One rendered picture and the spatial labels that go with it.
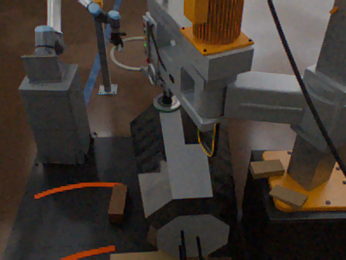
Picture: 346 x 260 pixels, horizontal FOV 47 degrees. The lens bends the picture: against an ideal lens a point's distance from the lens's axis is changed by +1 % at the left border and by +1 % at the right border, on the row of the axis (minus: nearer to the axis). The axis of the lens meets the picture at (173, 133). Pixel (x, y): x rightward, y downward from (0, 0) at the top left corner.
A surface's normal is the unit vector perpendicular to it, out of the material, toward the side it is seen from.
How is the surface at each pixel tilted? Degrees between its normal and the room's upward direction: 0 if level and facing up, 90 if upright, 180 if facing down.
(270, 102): 90
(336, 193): 0
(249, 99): 90
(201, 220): 90
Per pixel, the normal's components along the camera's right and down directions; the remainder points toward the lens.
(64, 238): 0.00, -0.75
